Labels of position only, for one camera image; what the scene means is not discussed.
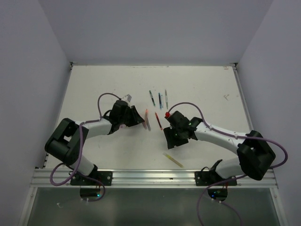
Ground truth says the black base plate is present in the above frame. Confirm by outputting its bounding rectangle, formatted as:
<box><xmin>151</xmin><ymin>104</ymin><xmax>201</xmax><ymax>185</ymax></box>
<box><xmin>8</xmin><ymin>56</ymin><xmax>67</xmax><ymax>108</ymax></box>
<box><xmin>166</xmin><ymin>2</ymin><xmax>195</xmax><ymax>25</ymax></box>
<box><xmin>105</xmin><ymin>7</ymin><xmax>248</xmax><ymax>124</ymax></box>
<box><xmin>70</xmin><ymin>170</ymin><xmax>112</xmax><ymax>186</ymax></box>
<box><xmin>194</xmin><ymin>171</ymin><xmax>231</xmax><ymax>186</ymax></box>

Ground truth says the blue gel pen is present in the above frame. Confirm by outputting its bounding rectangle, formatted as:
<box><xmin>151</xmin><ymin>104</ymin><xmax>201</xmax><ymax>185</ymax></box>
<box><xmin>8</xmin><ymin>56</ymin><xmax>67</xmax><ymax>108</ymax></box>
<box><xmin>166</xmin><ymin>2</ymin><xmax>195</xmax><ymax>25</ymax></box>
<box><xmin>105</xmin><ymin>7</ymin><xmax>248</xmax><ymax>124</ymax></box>
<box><xmin>158</xmin><ymin>92</ymin><xmax>162</xmax><ymax>110</ymax></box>

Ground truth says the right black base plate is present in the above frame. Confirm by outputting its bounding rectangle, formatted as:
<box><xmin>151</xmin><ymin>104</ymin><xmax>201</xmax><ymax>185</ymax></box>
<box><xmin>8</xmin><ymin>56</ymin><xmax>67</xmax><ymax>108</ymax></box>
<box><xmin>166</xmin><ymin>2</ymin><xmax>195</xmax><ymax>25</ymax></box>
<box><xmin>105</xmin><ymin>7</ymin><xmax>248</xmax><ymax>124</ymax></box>
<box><xmin>194</xmin><ymin>171</ymin><xmax>231</xmax><ymax>186</ymax></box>

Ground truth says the aluminium rail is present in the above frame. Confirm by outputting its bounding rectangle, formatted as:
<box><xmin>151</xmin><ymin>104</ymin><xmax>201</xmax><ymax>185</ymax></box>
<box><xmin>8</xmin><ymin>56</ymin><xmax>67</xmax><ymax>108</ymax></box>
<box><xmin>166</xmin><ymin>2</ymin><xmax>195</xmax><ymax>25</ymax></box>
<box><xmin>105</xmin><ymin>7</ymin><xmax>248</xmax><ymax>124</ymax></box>
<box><xmin>30</xmin><ymin>168</ymin><xmax>278</xmax><ymax>188</ymax></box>
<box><xmin>231</xmin><ymin>62</ymin><xmax>268</xmax><ymax>169</ymax></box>

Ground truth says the orange highlighter pen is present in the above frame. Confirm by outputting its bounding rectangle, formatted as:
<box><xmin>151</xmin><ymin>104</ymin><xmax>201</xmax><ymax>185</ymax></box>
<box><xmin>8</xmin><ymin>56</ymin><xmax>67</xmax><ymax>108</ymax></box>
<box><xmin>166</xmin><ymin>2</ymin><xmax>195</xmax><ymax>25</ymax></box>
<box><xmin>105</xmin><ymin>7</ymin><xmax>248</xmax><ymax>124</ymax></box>
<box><xmin>144</xmin><ymin>109</ymin><xmax>151</xmax><ymax>131</ymax></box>

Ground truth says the aluminium right side rail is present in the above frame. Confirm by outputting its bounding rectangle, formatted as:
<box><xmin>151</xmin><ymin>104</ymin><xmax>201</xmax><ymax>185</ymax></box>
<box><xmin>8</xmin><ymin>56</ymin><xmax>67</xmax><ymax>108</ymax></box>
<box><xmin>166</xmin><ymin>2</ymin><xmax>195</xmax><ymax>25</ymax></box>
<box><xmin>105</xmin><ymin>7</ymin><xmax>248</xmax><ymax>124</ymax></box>
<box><xmin>231</xmin><ymin>62</ymin><xmax>268</xmax><ymax>169</ymax></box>

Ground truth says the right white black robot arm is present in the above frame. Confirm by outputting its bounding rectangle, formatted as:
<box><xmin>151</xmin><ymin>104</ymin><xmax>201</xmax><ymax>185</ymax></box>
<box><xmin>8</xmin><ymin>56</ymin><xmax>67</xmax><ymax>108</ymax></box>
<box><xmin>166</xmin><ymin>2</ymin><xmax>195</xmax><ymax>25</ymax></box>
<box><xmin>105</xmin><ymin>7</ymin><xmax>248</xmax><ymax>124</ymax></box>
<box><xmin>163</xmin><ymin>111</ymin><xmax>276</xmax><ymax>185</ymax></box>

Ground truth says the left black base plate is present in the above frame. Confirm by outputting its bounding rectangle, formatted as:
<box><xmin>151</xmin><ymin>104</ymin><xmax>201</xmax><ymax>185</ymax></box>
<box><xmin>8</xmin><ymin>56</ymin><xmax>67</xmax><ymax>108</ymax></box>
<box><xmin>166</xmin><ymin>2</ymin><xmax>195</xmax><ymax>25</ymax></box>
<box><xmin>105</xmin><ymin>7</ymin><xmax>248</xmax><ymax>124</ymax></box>
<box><xmin>70</xmin><ymin>170</ymin><xmax>112</xmax><ymax>186</ymax></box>

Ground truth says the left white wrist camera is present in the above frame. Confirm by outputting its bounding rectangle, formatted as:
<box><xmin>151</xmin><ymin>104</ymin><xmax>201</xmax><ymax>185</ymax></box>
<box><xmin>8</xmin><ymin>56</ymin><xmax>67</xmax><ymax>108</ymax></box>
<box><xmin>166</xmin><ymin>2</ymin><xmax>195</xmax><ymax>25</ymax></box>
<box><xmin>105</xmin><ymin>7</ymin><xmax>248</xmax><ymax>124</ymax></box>
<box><xmin>121</xmin><ymin>94</ymin><xmax>132</xmax><ymax>106</ymax></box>

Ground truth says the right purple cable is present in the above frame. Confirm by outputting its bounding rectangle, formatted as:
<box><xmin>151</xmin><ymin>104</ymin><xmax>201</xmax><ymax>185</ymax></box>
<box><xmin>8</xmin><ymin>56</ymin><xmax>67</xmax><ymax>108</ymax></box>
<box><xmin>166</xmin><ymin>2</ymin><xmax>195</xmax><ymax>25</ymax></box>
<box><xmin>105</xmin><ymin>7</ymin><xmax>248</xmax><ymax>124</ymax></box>
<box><xmin>168</xmin><ymin>102</ymin><xmax>289</xmax><ymax>226</ymax></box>

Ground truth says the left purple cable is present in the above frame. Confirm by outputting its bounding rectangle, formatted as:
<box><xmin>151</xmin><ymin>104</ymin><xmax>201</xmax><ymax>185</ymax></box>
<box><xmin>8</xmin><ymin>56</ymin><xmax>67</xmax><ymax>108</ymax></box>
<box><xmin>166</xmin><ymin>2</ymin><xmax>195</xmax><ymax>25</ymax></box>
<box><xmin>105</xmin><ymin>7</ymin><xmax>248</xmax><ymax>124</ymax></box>
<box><xmin>49</xmin><ymin>93</ymin><xmax>123</xmax><ymax>202</ymax></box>

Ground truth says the red capped pen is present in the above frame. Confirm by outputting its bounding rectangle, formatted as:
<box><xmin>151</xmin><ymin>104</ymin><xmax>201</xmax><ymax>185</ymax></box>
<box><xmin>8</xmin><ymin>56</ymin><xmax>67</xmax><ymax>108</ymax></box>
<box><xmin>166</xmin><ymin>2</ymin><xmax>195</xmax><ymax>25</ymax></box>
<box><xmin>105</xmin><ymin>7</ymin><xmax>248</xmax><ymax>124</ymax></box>
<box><xmin>155</xmin><ymin>112</ymin><xmax>163</xmax><ymax>131</ymax></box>

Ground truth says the thin green fineliner pen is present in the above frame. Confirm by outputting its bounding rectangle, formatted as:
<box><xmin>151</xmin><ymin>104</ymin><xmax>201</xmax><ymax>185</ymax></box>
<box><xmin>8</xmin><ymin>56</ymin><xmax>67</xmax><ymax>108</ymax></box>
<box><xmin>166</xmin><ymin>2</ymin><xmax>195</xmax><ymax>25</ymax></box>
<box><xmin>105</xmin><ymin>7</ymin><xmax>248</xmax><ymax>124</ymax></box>
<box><xmin>165</xmin><ymin>89</ymin><xmax>168</xmax><ymax>109</ymax></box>

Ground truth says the aluminium front rail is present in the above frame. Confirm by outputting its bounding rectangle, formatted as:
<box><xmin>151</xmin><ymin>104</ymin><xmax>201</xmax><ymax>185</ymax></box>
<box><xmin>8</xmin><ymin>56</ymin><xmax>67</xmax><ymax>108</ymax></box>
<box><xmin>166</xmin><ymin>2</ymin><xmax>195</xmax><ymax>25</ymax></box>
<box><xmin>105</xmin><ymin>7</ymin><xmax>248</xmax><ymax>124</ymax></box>
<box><xmin>30</xmin><ymin>168</ymin><xmax>278</xmax><ymax>188</ymax></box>

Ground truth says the purple cable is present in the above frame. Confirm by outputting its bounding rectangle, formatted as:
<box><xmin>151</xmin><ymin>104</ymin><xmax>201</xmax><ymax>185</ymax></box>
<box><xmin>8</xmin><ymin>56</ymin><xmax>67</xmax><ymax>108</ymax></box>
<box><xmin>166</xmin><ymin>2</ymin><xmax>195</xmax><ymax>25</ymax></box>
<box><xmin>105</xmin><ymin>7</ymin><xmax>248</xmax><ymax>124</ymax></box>
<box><xmin>168</xmin><ymin>102</ymin><xmax>289</xmax><ymax>226</ymax></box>
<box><xmin>49</xmin><ymin>93</ymin><xmax>123</xmax><ymax>202</ymax></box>

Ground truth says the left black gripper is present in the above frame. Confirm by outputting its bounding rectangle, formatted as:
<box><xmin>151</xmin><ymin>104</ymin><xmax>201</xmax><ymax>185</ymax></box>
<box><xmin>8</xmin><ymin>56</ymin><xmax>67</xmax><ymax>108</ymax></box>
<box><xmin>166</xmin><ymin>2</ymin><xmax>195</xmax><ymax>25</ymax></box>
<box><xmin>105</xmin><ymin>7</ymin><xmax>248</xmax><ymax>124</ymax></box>
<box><xmin>119</xmin><ymin>105</ymin><xmax>144</xmax><ymax>127</ymax></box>

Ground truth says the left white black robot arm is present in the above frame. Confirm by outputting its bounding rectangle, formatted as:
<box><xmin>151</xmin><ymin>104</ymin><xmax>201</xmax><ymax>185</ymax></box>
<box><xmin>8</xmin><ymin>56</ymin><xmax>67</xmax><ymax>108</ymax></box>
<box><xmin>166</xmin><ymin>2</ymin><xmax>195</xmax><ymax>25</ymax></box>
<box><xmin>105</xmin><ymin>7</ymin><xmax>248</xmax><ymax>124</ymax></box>
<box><xmin>45</xmin><ymin>100</ymin><xmax>144</xmax><ymax>185</ymax></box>

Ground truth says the yellow highlighter pen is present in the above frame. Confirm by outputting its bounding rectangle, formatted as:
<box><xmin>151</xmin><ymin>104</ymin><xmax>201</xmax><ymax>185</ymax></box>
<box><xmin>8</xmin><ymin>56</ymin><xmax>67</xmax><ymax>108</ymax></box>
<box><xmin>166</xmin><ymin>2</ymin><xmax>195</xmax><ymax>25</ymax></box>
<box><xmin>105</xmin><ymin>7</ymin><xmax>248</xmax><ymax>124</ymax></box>
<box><xmin>163</xmin><ymin>153</ymin><xmax>184</xmax><ymax>168</ymax></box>

